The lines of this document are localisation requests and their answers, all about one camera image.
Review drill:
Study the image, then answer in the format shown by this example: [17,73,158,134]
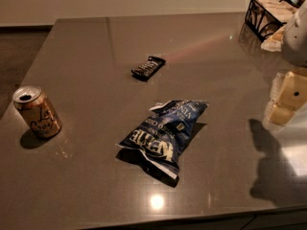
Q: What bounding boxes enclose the black wire snack basket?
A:
[245,0,298,41]

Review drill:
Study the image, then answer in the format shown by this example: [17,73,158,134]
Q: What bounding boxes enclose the blue Kettle chip bag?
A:
[117,100,208,181]

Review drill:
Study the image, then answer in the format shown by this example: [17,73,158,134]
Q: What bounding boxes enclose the black rxbar chocolate bar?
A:
[131,56,166,81]

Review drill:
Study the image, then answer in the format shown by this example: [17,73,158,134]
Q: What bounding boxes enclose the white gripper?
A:
[267,0,307,126]

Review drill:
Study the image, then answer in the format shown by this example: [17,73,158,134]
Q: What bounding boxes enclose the orange LaCroix soda can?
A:
[12,85,61,139]

